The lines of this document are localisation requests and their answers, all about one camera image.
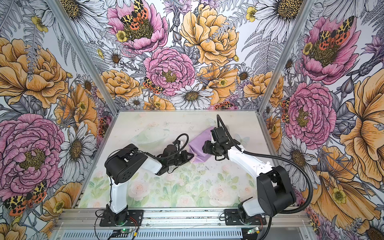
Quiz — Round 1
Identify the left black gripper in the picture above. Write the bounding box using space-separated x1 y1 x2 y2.
168 150 195 166

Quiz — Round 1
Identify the pink wrapping paper sheet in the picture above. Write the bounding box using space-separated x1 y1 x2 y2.
188 127 214 164

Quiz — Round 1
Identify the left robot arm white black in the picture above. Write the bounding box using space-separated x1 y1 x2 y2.
100 143 194 227

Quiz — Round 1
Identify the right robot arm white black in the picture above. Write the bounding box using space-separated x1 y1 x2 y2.
203 127 297 224

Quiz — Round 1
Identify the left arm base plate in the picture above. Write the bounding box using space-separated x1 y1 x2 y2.
99 210 144 227

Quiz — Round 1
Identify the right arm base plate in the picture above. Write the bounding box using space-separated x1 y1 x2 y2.
224 209 267 226

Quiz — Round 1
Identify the white vented cable duct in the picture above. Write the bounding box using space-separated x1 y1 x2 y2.
57 228 243 240

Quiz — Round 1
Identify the aluminium front rail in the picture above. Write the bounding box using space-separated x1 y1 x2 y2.
53 207 310 230

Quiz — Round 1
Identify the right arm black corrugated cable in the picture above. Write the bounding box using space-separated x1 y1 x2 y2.
216 114 314 240

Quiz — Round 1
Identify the left aluminium corner post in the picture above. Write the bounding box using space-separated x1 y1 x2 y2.
47 1 119 117

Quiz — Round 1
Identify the aluminium corner post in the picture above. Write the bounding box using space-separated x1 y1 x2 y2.
258 0 315 115
47 1 119 117

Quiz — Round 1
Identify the right aluminium corner post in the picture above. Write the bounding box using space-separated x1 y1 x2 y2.
258 0 315 115

